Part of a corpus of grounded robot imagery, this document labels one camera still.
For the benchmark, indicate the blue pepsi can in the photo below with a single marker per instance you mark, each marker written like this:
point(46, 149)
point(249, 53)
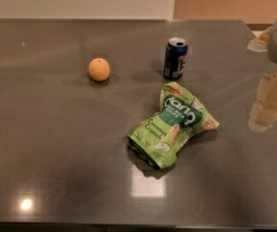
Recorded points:
point(175, 58)

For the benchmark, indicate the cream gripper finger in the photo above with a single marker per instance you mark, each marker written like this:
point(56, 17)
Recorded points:
point(264, 111)

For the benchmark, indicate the orange fruit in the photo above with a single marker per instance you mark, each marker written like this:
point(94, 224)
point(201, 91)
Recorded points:
point(99, 69)

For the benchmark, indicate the green rice chips bag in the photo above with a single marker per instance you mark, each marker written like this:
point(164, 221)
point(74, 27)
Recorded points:
point(181, 115)

